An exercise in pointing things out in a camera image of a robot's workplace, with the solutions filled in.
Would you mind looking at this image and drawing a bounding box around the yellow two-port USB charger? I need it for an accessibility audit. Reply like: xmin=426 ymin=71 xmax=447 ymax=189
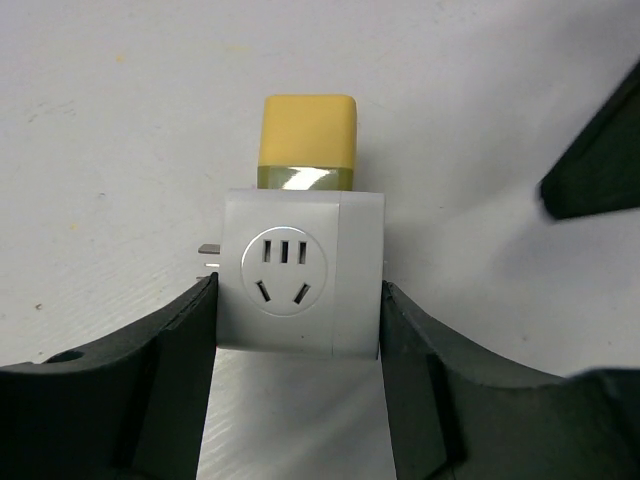
xmin=256 ymin=94 xmax=357 ymax=191

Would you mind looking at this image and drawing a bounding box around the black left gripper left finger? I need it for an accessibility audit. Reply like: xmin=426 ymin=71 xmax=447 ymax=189
xmin=1 ymin=276 xmax=218 ymax=479

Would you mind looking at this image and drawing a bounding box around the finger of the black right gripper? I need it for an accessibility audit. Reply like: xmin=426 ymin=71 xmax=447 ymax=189
xmin=538 ymin=66 xmax=639 ymax=220

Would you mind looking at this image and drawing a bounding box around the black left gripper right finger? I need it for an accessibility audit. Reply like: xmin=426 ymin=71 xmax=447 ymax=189
xmin=380 ymin=282 xmax=639 ymax=479

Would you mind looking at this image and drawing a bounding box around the white cube socket adapter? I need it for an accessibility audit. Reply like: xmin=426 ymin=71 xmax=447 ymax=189
xmin=199 ymin=189 xmax=385 ymax=359

